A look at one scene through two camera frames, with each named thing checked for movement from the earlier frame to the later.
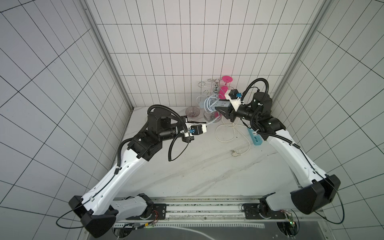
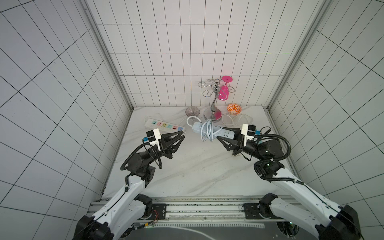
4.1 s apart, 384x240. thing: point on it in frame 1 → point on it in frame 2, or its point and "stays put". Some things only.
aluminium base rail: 205,210 stays put
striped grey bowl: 192,112 stays put
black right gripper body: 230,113 → 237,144
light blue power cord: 208,100 → 208,129
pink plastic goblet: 223,89 stays put
